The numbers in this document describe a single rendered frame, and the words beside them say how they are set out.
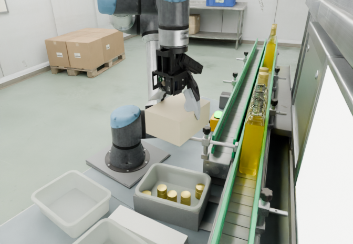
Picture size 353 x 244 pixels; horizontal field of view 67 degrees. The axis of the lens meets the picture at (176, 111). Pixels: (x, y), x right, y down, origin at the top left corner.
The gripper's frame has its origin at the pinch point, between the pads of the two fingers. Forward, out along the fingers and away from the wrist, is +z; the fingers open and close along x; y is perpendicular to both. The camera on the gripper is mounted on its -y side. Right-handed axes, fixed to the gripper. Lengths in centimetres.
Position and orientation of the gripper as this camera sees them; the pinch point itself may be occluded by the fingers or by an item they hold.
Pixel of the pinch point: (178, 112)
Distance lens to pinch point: 78.0
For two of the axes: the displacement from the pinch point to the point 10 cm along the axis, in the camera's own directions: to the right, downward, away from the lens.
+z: 0.0, 8.9, 4.6
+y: -5.8, 3.8, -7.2
